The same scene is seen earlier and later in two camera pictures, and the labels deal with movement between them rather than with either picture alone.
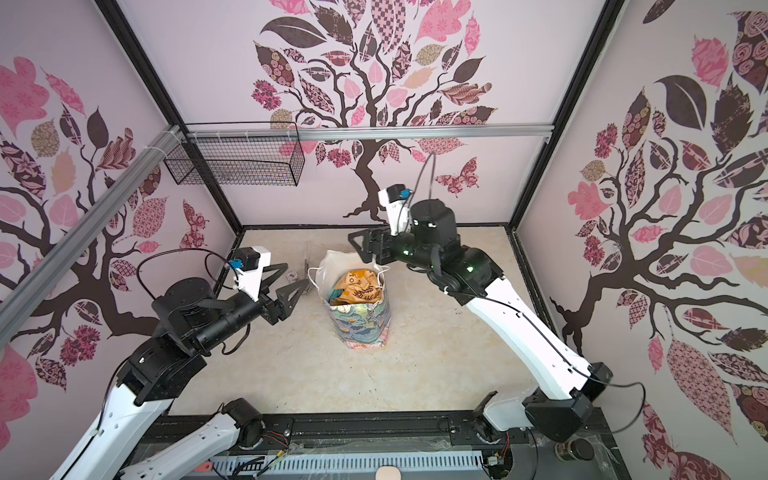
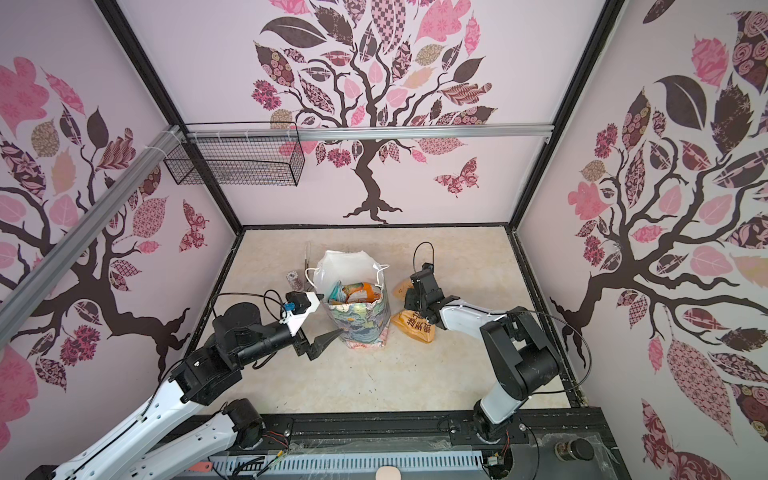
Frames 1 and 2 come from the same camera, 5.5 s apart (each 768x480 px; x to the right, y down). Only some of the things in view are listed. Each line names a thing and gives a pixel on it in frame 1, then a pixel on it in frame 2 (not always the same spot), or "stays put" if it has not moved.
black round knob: [573, 450] stays put
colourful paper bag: [353, 288] stays put
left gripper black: [273, 311] -> [319, 345]
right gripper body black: [401, 249] -> [413, 301]
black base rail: [507, 455] stays put
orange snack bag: [359, 287] -> [413, 324]
